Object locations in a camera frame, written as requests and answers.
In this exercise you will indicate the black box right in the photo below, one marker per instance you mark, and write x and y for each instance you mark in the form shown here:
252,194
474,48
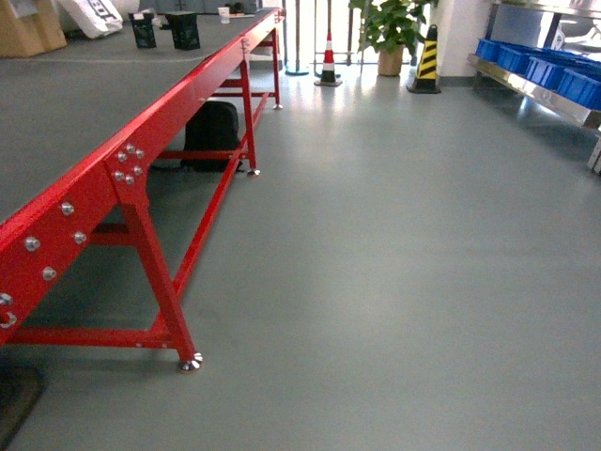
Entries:
183,25

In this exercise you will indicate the black backpack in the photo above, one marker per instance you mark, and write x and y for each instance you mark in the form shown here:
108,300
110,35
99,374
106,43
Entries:
215,126

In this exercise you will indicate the black box left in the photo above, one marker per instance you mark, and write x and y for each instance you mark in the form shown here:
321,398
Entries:
143,31

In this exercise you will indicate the potted green plant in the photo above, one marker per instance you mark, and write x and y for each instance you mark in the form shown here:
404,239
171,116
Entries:
391,27

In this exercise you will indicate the white paper cup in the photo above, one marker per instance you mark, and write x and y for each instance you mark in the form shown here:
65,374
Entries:
224,14

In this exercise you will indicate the black box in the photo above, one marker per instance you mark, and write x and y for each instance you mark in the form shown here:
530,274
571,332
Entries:
143,31
183,25

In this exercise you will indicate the red conveyor frame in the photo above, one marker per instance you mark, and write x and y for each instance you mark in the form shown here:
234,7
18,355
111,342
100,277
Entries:
80,128

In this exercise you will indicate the yellow black traffic cone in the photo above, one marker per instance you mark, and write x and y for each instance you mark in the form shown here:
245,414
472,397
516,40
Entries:
425,80

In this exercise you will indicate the red white traffic cone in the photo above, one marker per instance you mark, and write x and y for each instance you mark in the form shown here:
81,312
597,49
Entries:
327,76

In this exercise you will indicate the large open cardboard box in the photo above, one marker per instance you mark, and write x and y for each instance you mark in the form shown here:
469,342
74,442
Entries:
29,28

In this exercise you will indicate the steel roller shelf rack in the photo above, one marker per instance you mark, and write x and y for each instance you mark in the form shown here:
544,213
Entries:
564,83

